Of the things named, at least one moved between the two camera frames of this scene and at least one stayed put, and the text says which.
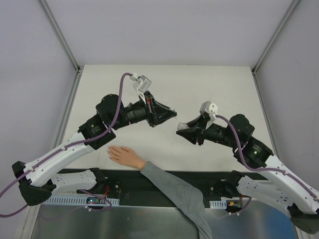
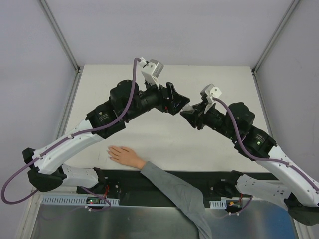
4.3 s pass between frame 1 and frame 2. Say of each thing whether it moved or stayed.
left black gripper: moved
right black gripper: moved
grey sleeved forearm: stayed
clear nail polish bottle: moved
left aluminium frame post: stayed
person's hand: stayed
